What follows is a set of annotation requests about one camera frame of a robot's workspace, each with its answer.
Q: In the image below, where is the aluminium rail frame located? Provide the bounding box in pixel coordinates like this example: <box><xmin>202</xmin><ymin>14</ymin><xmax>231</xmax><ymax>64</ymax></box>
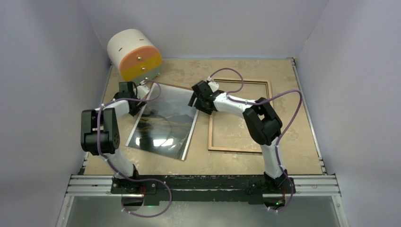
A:
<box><xmin>57</xmin><ymin>175</ymin><xmax>349</xmax><ymax>227</ymax></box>

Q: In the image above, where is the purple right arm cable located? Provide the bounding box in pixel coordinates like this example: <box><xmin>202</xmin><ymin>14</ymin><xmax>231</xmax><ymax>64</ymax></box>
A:
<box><xmin>208</xmin><ymin>68</ymin><xmax>304</xmax><ymax>214</ymax></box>

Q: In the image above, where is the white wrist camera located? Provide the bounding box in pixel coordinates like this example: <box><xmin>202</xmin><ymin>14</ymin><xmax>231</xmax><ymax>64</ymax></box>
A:
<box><xmin>135</xmin><ymin>80</ymin><xmax>153</xmax><ymax>102</ymax></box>
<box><xmin>206</xmin><ymin>78</ymin><xmax>219</xmax><ymax>93</ymax></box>

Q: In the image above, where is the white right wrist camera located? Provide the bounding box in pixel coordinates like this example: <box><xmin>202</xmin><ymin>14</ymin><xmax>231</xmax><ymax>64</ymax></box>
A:
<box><xmin>206</xmin><ymin>78</ymin><xmax>219</xmax><ymax>93</ymax></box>

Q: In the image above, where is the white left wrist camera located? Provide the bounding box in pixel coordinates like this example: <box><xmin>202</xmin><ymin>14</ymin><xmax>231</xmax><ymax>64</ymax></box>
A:
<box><xmin>135</xmin><ymin>80</ymin><xmax>153</xmax><ymax>102</ymax></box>

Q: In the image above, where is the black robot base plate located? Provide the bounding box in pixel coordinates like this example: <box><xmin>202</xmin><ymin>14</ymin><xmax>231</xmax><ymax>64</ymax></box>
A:
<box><xmin>111</xmin><ymin>175</ymin><xmax>296</xmax><ymax>209</ymax></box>

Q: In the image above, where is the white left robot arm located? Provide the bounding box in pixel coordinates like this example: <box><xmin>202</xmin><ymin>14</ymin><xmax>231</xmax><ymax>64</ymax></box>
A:
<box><xmin>80</xmin><ymin>82</ymin><xmax>150</xmax><ymax>193</ymax></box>

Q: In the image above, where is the mountain landscape photo print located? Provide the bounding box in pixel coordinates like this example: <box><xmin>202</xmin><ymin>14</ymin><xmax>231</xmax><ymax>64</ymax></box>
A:
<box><xmin>125</xmin><ymin>83</ymin><xmax>200</xmax><ymax>161</ymax></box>

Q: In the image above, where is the wooden picture frame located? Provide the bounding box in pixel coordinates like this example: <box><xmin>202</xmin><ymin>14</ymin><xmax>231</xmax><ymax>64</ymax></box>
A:
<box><xmin>208</xmin><ymin>79</ymin><xmax>272</xmax><ymax>154</ymax></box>

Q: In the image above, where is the round white drawer cabinet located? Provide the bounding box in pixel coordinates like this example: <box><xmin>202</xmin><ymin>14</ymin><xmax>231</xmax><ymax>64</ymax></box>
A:
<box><xmin>107</xmin><ymin>29</ymin><xmax>163</xmax><ymax>84</ymax></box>

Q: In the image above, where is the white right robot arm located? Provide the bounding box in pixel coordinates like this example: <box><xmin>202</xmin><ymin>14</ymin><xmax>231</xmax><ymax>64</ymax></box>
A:
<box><xmin>188</xmin><ymin>80</ymin><xmax>287</xmax><ymax>192</ymax></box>

